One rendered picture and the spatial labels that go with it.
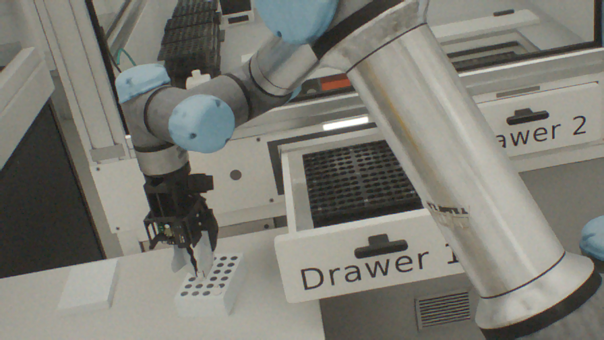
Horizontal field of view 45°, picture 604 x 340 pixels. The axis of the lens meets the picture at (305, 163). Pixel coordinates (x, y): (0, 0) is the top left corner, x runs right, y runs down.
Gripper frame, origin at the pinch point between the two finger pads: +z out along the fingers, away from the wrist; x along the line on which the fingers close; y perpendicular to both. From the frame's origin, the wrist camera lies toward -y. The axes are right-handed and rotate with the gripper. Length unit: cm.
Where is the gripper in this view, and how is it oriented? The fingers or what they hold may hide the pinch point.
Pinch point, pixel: (201, 266)
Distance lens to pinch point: 123.7
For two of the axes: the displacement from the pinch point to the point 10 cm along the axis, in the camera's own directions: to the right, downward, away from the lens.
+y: -1.9, 4.7, -8.6
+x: 9.7, -0.6, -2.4
